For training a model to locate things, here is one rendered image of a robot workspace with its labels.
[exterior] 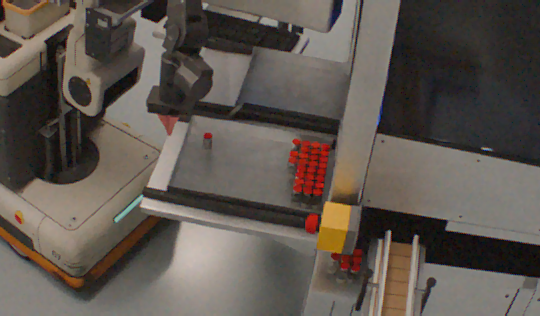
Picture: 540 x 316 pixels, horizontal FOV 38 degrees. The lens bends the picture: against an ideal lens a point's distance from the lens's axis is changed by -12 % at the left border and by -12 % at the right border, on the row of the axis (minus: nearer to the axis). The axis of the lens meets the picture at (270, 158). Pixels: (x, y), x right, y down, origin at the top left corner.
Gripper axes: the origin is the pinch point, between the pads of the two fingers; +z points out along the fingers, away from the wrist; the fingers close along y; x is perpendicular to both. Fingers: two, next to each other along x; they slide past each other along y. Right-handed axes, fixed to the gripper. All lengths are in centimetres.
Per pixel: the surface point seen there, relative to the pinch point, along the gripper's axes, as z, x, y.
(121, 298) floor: 102, 33, -23
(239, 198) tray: 10.9, -5.2, 17.0
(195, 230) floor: 102, 73, -5
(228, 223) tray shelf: 14.4, -9.9, 15.7
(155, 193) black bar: 12.4, -7.0, -1.4
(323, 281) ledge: 14.4, -22.1, 37.7
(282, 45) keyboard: 19, 71, 17
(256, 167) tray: 14.0, 9.5, 18.7
